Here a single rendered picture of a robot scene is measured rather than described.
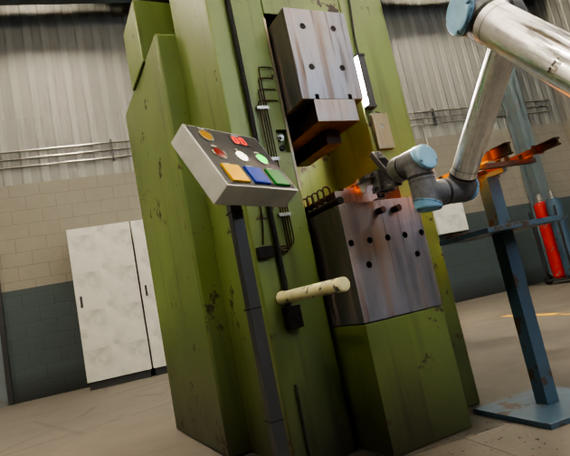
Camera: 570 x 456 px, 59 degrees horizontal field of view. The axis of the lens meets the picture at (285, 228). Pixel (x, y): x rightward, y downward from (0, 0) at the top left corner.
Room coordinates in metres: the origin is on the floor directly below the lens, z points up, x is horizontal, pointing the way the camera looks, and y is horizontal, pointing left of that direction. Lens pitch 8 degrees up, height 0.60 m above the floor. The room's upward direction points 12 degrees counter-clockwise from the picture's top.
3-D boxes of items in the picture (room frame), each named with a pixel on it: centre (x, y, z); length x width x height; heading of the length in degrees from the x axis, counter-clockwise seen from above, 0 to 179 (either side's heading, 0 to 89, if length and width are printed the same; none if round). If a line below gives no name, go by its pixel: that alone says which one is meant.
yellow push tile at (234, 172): (1.47, 0.12, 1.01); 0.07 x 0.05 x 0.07; 143
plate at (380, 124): (2.22, -0.52, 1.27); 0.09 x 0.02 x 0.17; 118
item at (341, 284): (1.72, -0.04, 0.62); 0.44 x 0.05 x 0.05; 28
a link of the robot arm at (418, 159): (1.67, -0.48, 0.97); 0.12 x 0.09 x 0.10; 28
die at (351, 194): (2.14, -0.21, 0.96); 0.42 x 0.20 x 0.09; 28
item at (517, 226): (2.06, -0.87, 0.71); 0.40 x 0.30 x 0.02; 110
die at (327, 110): (2.14, -0.21, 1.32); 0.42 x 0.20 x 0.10; 28
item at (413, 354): (2.18, -0.25, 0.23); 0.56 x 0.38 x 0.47; 28
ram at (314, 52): (2.16, -0.24, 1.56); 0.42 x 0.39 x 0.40; 28
